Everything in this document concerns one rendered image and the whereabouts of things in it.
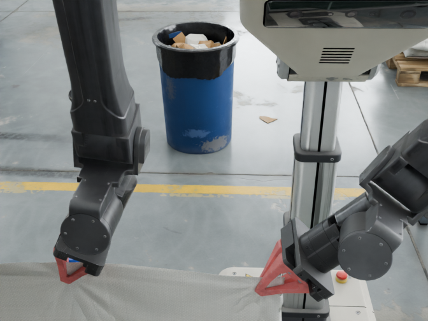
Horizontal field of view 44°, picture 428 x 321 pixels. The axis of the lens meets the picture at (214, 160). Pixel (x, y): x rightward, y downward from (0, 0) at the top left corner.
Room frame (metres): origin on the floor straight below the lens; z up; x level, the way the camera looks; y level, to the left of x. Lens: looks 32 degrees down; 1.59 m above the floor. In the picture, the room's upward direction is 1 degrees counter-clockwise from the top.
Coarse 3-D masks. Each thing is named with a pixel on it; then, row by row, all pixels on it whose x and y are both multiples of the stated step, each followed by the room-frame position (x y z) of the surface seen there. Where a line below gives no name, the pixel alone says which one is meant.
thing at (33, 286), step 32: (0, 288) 0.56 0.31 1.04; (32, 288) 0.56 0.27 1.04; (64, 288) 0.56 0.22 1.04; (96, 288) 0.56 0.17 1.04; (128, 288) 0.55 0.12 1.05; (160, 288) 0.54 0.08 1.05; (192, 288) 0.53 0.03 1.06; (224, 288) 0.53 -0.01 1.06; (32, 320) 0.56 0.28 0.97; (64, 320) 0.56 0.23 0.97; (96, 320) 0.56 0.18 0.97; (128, 320) 0.55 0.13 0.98; (160, 320) 0.54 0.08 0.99; (192, 320) 0.53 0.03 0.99; (224, 320) 0.53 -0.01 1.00; (256, 320) 0.53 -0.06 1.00
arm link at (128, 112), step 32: (64, 0) 0.47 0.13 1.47; (96, 0) 0.47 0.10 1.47; (64, 32) 0.48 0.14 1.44; (96, 32) 0.48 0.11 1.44; (96, 64) 0.49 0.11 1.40; (96, 96) 0.50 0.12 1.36; (128, 96) 0.54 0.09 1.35; (96, 128) 0.52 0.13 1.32; (128, 128) 0.53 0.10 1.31; (128, 160) 0.53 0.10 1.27
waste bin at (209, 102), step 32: (160, 32) 2.92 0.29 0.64; (192, 32) 3.07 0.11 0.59; (224, 32) 2.99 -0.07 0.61; (160, 64) 2.75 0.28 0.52; (192, 64) 2.62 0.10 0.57; (224, 64) 2.69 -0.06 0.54; (192, 96) 2.64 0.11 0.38; (224, 96) 2.71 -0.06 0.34; (192, 128) 2.65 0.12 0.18; (224, 128) 2.72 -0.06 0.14
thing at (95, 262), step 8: (56, 248) 0.51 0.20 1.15; (64, 248) 0.52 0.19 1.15; (56, 256) 0.51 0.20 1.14; (64, 256) 0.51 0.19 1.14; (72, 256) 0.51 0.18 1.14; (80, 256) 0.51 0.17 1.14; (88, 256) 0.52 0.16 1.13; (96, 256) 0.52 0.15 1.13; (104, 256) 0.53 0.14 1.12; (88, 264) 0.51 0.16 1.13; (96, 264) 0.51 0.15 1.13
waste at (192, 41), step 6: (180, 36) 2.97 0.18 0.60; (186, 36) 2.98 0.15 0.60; (192, 36) 2.96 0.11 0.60; (198, 36) 2.96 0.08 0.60; (204, 36) 3.00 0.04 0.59; (180, 42) 2.96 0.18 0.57; (186, 42) 2.95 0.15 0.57; (192, 42) 2.93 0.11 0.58; (198, 42) 2.93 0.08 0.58; (204, 42) 2.91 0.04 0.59; (210, 42) 2.89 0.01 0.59; (186, 48) 2.72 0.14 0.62; (192, 48) 2.74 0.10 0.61; (198, 48) 2.75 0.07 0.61
